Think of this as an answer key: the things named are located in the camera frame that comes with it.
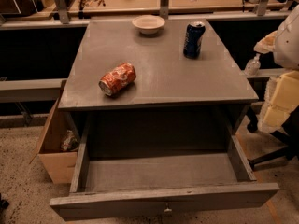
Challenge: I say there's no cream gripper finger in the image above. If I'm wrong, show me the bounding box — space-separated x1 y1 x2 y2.
258 71 299 133
253 31 277 54

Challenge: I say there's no blue pepsi can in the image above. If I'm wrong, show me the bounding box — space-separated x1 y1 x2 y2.
183 21 206 59

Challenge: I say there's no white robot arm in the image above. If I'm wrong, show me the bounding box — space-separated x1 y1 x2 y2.
254 6 299 132

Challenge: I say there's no grey cabinet with top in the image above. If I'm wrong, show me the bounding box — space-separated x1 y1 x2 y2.
60 20 257 147

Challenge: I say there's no crushed orange soda can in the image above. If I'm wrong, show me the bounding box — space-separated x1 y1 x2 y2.
99 63 136 96

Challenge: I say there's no open grey top drawer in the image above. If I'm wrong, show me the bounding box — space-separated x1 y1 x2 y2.
49 133 280 221

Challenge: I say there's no clear hand sanitizer bottle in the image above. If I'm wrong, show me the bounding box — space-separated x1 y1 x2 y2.
244 53 261 77

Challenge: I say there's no black office chair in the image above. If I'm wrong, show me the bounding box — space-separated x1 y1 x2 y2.
246 105 299 170

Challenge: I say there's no white ceramic bowl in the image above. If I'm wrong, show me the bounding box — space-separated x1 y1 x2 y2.
132 15 165 35

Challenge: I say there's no crumpled wrapper in box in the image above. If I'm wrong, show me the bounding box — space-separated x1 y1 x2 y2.
60 130 78 152

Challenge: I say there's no brown cardboard box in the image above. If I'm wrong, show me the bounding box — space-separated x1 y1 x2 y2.
30 81 78 184

